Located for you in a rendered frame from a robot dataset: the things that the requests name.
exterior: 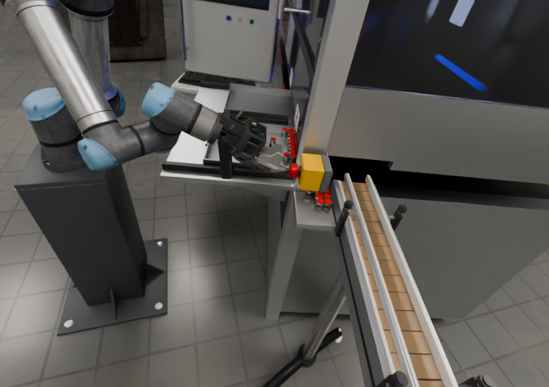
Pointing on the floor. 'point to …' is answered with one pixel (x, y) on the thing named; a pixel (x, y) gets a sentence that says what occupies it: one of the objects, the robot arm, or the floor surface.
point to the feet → (303, 359)
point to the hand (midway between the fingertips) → (280, 169)
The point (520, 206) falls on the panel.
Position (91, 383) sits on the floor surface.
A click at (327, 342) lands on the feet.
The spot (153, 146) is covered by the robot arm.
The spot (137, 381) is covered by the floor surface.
